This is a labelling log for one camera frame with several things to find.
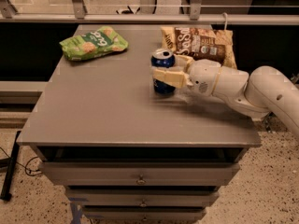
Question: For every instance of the green snack bag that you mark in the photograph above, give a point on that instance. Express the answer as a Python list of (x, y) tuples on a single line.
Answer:
[(99, 43)]

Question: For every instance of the black floor stand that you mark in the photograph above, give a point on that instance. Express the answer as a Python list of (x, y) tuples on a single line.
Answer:
[(11, 163)]

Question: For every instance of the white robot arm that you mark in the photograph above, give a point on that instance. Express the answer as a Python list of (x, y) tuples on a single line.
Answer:
[(264, 91)]

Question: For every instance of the grey drawer cabinet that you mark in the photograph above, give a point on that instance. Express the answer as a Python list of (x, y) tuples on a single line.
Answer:
[(106, 110)]

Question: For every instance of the top grey drawer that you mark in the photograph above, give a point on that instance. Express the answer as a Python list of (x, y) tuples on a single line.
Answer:
[(139, 174)]

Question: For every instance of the grey drawer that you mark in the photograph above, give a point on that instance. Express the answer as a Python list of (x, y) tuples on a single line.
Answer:
[(139, 174), (143, 214), (143, 197)]

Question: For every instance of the brown chip bag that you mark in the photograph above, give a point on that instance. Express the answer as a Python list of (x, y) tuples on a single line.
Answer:
[(200, 43)]

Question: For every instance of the blue pepsi can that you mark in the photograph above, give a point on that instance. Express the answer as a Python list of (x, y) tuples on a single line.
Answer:
[(162, 58)]

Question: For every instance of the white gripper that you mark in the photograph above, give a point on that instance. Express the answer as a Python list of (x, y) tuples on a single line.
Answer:
[(203, 76)]

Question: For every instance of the bottom grey drawer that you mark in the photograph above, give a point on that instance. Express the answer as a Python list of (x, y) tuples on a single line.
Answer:
[(143, 214)]

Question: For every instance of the middle grey drawer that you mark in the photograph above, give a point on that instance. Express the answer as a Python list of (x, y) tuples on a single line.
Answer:
[(143, 197)]

